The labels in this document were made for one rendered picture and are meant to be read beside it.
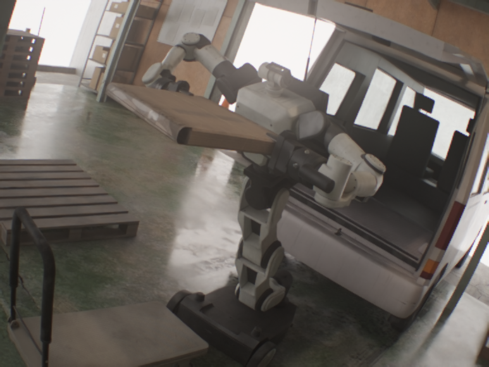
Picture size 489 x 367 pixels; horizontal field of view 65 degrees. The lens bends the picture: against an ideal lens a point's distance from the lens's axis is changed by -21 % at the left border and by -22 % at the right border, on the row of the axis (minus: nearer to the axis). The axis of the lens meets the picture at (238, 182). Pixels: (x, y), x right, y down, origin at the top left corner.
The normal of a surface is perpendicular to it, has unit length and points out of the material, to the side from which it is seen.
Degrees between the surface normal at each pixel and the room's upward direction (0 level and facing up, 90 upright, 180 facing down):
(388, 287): 87
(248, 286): 37
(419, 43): 106
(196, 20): 90
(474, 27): 90
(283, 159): 90
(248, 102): 68
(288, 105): 24
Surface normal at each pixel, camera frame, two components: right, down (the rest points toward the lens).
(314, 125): -0.69, -0.25
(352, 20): -0.69, 0.27
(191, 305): -0.15, -0.59
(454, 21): -0.63, 0.02
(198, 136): 0.61, 0.41
